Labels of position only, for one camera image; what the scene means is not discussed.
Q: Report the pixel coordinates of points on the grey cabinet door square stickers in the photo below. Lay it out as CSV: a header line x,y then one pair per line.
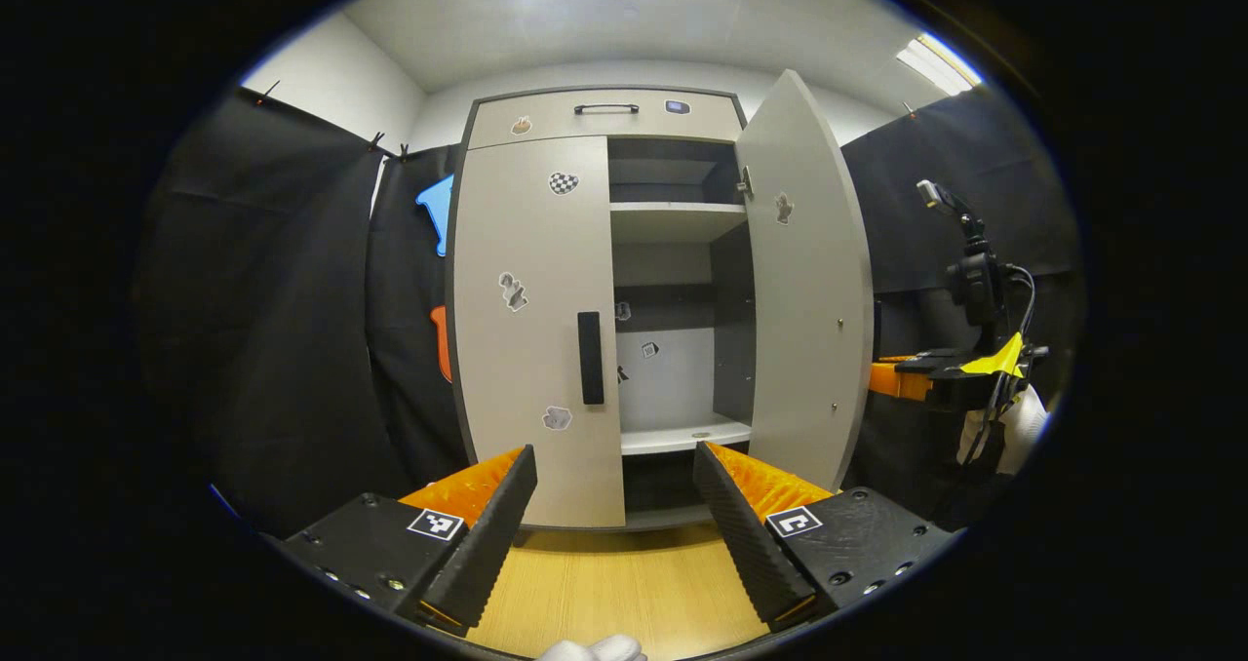
x,y
804,300

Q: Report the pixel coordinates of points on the small ceiling light panel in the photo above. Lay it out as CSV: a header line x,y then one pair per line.
x,y
936,61

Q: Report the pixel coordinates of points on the grey cabinet drawer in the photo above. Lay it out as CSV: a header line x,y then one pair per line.
x,y
604,125

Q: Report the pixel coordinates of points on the black backdrop cloth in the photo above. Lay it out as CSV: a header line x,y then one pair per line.
x,y
283,300

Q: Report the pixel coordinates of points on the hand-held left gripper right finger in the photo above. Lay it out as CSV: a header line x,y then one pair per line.
x,y
741,534

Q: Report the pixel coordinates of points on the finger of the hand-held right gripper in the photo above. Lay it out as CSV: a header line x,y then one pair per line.
x,y
892,380

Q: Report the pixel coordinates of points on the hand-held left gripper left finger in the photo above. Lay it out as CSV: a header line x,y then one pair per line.
x,y
487,534

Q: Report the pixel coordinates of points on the grey cabinet door checkered sticker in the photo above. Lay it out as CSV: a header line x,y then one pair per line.
x,y
536,330

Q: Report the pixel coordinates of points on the grey double-door shoe cabinet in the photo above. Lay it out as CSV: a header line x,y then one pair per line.
x,y
673,378

